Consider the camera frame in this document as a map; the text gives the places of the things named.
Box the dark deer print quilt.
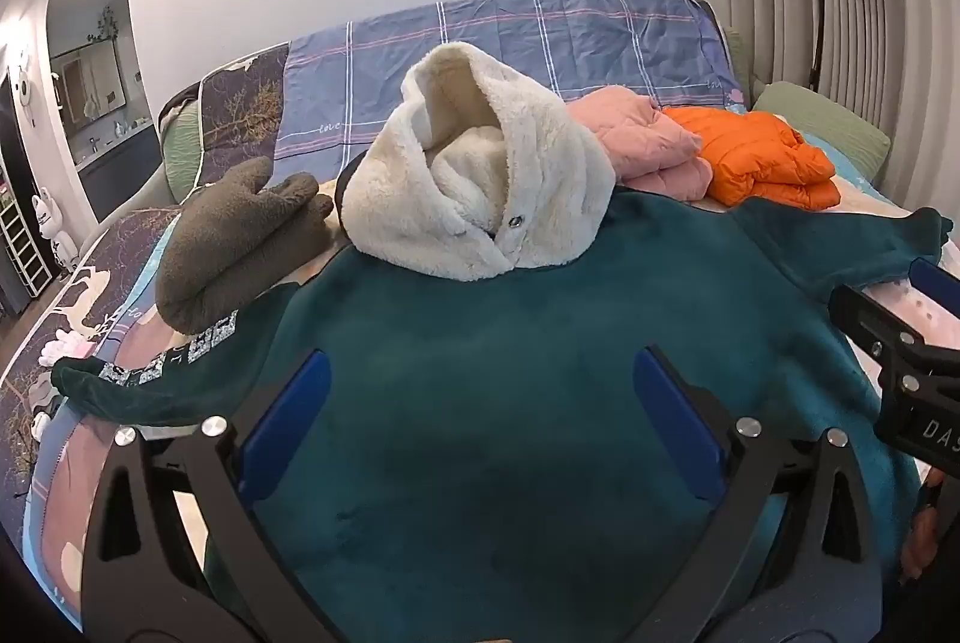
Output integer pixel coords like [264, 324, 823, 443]
[0, 43, 290, 539]

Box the pink white small cloth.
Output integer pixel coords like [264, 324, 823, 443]
[41, 328, 98, 368]

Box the olive folded fleece garment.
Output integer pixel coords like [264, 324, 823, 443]
[154, 155, 335, 336]

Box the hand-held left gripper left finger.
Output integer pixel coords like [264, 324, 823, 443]
[79, 349, 338, 643]

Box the blue plaid bed cover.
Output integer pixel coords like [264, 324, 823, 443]
[271, 0, 751, 183]

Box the white wall ornament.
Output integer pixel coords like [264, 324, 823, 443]
[6, 46, 38, 128]

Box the green pillow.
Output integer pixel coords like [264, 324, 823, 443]
[156, 101, 205, 205]
[752, 80, 893, 186]

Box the white ladder shelf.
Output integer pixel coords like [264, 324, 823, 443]
[0, 166, 53, 299]

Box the grey pleated curtain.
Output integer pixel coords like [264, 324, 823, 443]
[709, 0, 960, 216]

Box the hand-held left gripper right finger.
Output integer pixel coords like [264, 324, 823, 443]
[622, 346, 884, 643]

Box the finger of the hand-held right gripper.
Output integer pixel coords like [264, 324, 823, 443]
[829, 284, 960, 393]
[909, 256, 960, 321]

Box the hanging green plant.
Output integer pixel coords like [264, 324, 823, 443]
[88, 5, 122, 44]

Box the orange folded puffer jacket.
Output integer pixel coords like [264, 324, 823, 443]
[664, 106, 841, 210]

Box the grey upholstered bed frame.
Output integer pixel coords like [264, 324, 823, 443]
[90, 166, 177, 239]

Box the person's right hand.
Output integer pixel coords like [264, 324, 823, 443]
[900, 469, 947, 582]

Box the teal fleece hooded coat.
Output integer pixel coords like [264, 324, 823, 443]
[51, 43, 953, 643]

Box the pink folded jacket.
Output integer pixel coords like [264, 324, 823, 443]
[566, 91, 713, 201]

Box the dark blue cabinet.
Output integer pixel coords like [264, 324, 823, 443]
[75, 125, 162, 224]

